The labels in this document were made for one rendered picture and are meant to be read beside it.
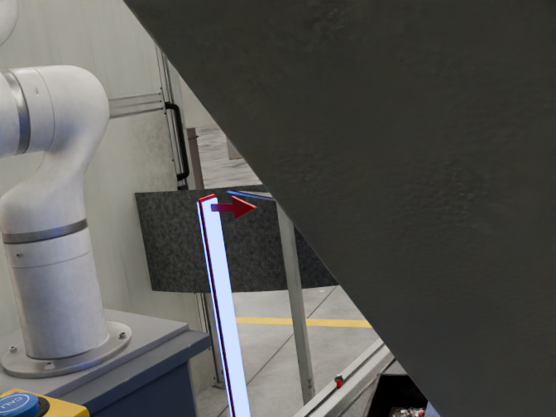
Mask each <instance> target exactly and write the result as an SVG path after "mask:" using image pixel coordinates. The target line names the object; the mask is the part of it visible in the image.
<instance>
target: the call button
mask: <svg viewBox="0 0 556 417"><path fill-rule="evenodd" d="M38 398H39V397H37V396H36V395H33V394H32V393H28V392H22V393H21V392H17V391H15V392H14V393H12V394H10V395H7V396H4V397H2V398H0V417H32V416H33V415H34V414H36V413H37V412H38V411H39V410H40V405H39V401H38Z"/></svg>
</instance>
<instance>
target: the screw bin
mask: <svg viewBox="0 0 556 417"><path fill-rule="evenodd" d="M376 376H377V378H376V381H375V384H374V386H373V389H372V391H371V395H370V398H369V401H368V402H367V407H366V409H365V411H364V414H363V416H362V417H389V413H390V411H391V407H392V406H399V407H404V406H406V405H407V406H408V407H416V408H423V407H425V408H427V404H428V400H427V399H426V398H425V396H424V395H423V393H422V392H421V391H420V390H419V388H418V387H417V385H416V384H415V383H414V382H413V381H412V379H411V378H410V376H409V375H408V374H385V373H378V374H377V375H376Z"/></svg>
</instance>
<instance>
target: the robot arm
mask: <svg viewBox="0 0 556 417"><path fill-rule="evenodd" d="M17 18H18V2H17V0H0V46H1V45H2V44H3V43H4V42H5V41H6V40H7V39H8V38H9V36H10V35H11V34H12V32H13V30H14V28H15V26H16V24H17ZM108 120H109V105H108V98H107V95H106V94H105V91H104V89H103V86H102V85H101V84H100V82H99V81H98V79H97V78H96V77H95V76H94V75H93V74H91V73H90V72H88V71H87V70H85V69H82V68H80V67H76V66H72V65H47V66H35V67H24V68H13V69H0V158H3V157H8V156H16V155H22V154H27V153H32V152H38V151H44V156H43V159H42V162H41V164H40V165H39V167H38V168H37V169H36V171H35V172H34V173H33V174H32V175H30V176H29V177H27V178H26V179H24V180H23V181H22V182H20V183H19V184H17V185H15V186H14V187H12V188H11V189H9V190H8V191H7V192H6V193H5V194H4V195H3V196H2V197H1V198H0V230H1V234H2V241H3V246H4V250H5V254H6V258H7V265H8V269H9V273H10V277H11V282H12V288H13V293H14V296H15V301H16V305H17V312H18V316H19V320H20V325H21V328H22V336H23V340H24V341H23V342H21V343H18V344H17V345H16V346H13V347H10V348H9V349H8V350H9V351H8V352H7V353H6V354H5V355H4V357H3V358H2V368H3V370H4V371H5V372H6V373H7V374H8V375H10V376H14V377H18V378H26V379H36V378H47V377H54V376H63V375H67V374H70V373H74V372H77V371H82V370H85V369H88V368H90V367H94V366H97V365H98V364H101V363H103V362H106V361H107V360H109V359H111V358H113V357H116V356H117V355H118V354H119V353H121V352H122V351H124V350H125V349H126V348H127V347H128V346H129V345H130V343H131V341H132V331H131V329H130V328H129V327H128V326H126V325H125V324H120V323H117V322H109V321H106V320H105V316H104V311H103V302H102V298H101V294H100V289H99V284H98V276H97V272H96V266H95V262H94V258H93V249H92V244H91V240H90V235H89V226H88V223H87V218H86V212H85V207H84V193H83V187H84V177H85V174H86V171H87V169H88V167H89V164H90V161H91V160H92V158H93V156H94V154H95V152H96V150H97V149H98V146H99V144H100V142H101V141H102V139H103V136H104V134H105V132H106V130H107V127H108Z"/></svg>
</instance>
